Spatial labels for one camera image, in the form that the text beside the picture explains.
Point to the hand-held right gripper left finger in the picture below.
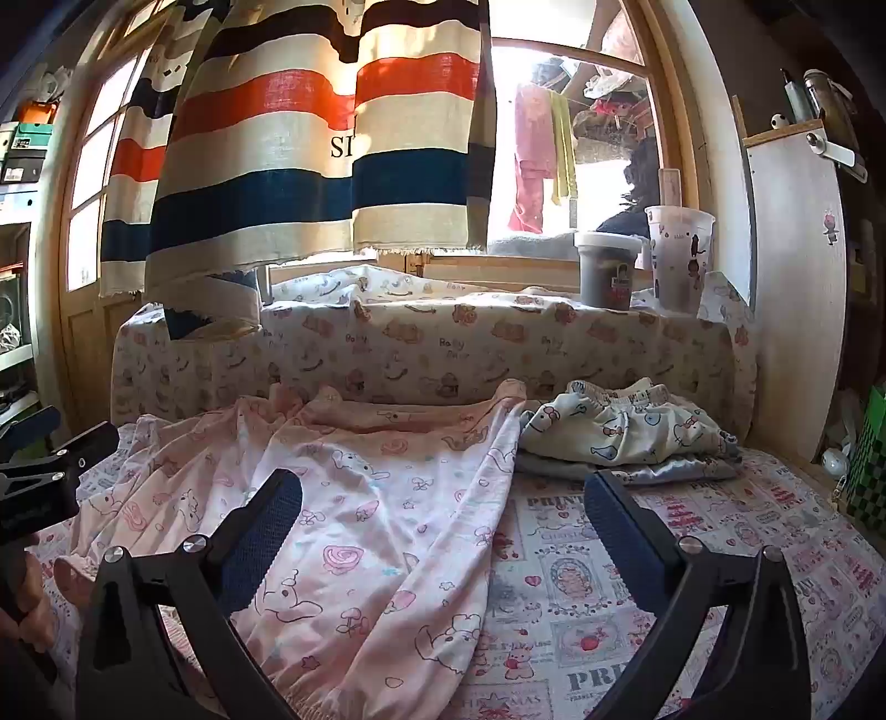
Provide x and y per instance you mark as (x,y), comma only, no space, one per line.
(266,533)

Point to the striped curtain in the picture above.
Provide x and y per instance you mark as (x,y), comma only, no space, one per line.
(311,138)

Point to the grey folded garment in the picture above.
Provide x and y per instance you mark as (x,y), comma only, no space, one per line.
(692,471)

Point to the white printed cup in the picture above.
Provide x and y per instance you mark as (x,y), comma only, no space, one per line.
(678,263)

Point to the hanging yellow cloth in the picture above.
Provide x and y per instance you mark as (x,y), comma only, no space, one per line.
(564,145)

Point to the white shelf unit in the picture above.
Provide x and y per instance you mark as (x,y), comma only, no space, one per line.
(14,291)

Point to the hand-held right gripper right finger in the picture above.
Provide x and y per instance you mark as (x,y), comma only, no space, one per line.
(619,533)

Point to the green checkered bag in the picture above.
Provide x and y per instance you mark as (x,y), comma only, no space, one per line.
(869,457)

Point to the pink printed pants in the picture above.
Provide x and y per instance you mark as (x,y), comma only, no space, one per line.
(387,512)

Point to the white printed folded pants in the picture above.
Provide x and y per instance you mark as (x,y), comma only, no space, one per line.
(623,429)

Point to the person's left hand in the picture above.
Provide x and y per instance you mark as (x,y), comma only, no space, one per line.
(31,609)

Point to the dark tub with white lid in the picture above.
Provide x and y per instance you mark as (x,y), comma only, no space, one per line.
(608,273)

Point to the white door panel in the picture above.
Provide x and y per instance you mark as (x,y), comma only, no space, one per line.
(796,311)

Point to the wooden window frame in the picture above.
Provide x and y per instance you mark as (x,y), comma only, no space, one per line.
(547,263)

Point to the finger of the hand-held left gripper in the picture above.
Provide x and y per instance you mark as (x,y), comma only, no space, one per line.
(28,429)
(86,446)

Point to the hanging pink clothes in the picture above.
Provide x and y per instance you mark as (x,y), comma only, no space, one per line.
(533,159)

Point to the stack of shoe boxes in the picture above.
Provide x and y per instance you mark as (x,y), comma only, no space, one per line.
(31,138)

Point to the wooden glazed door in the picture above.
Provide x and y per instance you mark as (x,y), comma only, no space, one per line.
(83,325)

